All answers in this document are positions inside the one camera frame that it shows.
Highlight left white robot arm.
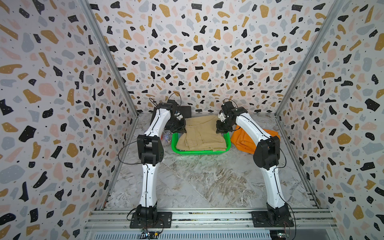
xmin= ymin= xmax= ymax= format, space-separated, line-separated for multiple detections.
xmin=136 ymin=100 xmax=187 ymax=224

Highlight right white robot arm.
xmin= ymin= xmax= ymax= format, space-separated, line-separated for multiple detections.
xmin=216 ymin=101 xmax=291 ymax=226

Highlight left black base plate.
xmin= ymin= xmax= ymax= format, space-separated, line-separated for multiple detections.
xmin=130 ymin=212 xmax=173 ymax=229

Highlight orange pants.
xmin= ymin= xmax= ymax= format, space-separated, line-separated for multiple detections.
xmin=230 ymin=125 xmax=281 ymax=155

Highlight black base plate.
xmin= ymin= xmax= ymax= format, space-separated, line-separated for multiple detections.
xmin=251 ymin=211 xmax=295 ymax=228
xmin=130 ymin=212 xmax=173 ymax=229

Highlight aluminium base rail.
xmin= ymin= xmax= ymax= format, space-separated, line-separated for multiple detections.
xmin=83 ymin=209 xmax=343 ymax=240

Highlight khaki pants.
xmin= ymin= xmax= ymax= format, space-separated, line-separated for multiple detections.
xmin=176 ymin=115 xmax=227 ymax=152

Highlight left aluminium corner post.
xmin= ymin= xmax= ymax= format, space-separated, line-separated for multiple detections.
xmin=79 ymin=0 xmax=138 ymax=119

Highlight green plastic basket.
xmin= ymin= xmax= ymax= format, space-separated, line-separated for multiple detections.
xmin=171 ymin=133 xmax=231 ymax=156

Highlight aluminium corner post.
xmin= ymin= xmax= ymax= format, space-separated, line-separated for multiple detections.
xmin=79 ymin=0 xmax=138 ymax=119
xmin=275 ymin=0 xmax=346 ymax=115

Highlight black electronics box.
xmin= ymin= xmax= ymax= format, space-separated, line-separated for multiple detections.
xmin=151 ymin=104 xmax=192 ymax=131

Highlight right aluminium corner post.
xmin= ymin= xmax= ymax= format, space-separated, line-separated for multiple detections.
xmin=275 ymin=0 xmax=346 ymax=115

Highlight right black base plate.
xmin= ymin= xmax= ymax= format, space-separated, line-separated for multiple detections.
xmin=251 ymin=211 xmax=295 ymax=228

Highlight small circuit board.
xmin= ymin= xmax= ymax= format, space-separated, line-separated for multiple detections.
xmin=139 ymin=230 xmax=162 ymax=240

